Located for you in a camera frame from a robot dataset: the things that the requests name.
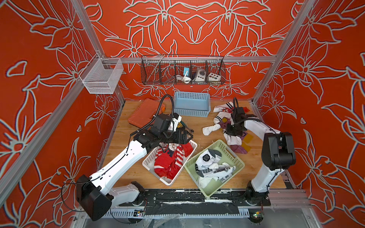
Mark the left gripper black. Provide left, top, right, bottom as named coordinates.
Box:
left=160, top=129, right=194, bottom=145

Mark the red christmas sock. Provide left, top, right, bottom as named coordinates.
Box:
left=181, top=143, right=194, bottom=158

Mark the red white striped sock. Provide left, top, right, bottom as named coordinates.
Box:
left=172, top=145, right=184, bottom=172

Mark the purple sock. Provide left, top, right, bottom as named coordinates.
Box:
left=230, top=133, right=253, bottom=154

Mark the plain white sock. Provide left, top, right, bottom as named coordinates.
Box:
left=202, top=123, right=221, bottom=136

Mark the blue perforated plastic basket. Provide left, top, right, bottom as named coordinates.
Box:
left=174, top=91, right=211, bottom=117

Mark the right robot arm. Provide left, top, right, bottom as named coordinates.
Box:
left=226, top=118, right=296, bottom=206

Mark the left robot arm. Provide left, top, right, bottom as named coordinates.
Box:
left=76, top=128, right=193, bottom=221

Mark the green perforated plastic basket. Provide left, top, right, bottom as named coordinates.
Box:
left=184, top=140, right=245, bottom=197

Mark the white perforated plastic basket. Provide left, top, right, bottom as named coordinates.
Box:
left=142, top=140, right=198, bottom=186

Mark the white striped sock at back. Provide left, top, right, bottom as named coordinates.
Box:
left=213, top=102, right=233, bottom=113

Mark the orange plastic tool case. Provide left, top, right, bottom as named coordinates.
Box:
left=128, top=98, right=159, bottom=128

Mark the white round socket adapter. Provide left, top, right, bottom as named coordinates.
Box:
left=194, top=68, right=206, bottom=82

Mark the blue white charger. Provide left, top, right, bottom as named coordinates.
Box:
left=183, top=67, right=190, bottom=78

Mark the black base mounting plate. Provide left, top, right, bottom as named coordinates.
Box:
left=117, top=189, right=271, bottom=218

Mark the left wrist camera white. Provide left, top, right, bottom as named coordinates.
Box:
left=171, top=113, right=182, bottom=132

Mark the black wire wall basket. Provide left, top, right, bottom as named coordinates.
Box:
left=141, top=54, right=226, bottom=86

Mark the white wire mesh basket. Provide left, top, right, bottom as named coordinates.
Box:
left=79, top=58, right=124, bottom=95

